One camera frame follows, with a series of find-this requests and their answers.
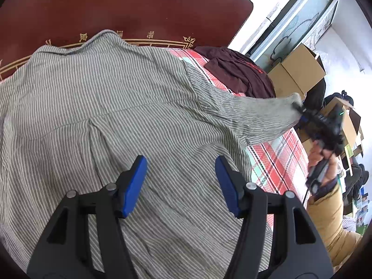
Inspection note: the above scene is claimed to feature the brown cardboard box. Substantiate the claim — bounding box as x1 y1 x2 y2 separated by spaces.
321 96 364 157
267 43 326 99

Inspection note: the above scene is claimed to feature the maroon garment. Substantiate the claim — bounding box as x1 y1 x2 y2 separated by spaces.
193 46 276 99

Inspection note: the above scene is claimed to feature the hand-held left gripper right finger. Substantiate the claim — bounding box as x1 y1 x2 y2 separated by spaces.
215 155 335 279

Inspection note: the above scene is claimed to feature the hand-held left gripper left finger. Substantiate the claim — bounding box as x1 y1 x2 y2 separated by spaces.
27 155 147 279

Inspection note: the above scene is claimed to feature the dark brown wooden headboard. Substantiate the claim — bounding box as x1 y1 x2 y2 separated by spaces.
0 0 254 82

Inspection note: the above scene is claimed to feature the red plaid blanket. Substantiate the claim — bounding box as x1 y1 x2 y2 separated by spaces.
166 48 310 230

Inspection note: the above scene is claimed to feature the glass sliding door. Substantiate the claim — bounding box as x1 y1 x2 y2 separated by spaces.
244 0 340 64

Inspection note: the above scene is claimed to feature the wall poster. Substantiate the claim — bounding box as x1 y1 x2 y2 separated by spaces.
308 6 335 50

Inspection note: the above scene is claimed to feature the person's right hand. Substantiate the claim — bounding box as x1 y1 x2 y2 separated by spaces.
308 141 339 186

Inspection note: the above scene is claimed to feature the grey striped shirt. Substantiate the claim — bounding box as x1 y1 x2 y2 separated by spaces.
0 29 304 279

